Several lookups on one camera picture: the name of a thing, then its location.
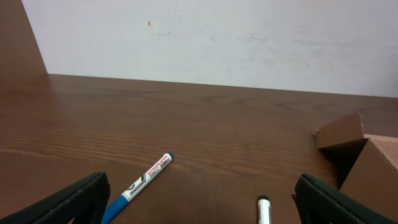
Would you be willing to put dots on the blue whiteboard marker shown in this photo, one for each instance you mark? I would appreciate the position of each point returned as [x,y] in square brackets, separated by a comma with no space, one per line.
[135,188]

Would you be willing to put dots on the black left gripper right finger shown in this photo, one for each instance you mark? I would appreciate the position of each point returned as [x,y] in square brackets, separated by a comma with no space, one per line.
[317,202]

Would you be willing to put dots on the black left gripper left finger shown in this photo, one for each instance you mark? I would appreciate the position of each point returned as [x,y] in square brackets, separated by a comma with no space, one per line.
[81,202]

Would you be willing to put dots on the open cardboard box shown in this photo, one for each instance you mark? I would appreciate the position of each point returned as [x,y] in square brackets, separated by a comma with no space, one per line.
[366,160]

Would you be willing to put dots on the black whiteboard marker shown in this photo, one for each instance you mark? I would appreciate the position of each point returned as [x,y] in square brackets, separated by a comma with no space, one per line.
[263,210]

